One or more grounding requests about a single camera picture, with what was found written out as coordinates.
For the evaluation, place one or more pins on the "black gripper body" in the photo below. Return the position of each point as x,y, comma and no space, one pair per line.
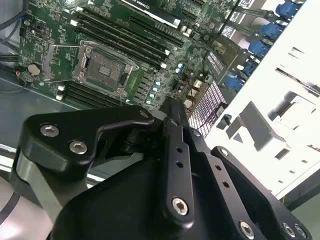
120,207

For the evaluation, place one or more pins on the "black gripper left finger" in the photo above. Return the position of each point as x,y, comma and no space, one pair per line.
57,130

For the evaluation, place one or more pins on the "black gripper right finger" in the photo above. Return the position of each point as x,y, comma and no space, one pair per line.
250,195

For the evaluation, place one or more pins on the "metal socket cover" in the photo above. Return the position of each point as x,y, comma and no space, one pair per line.
48,62

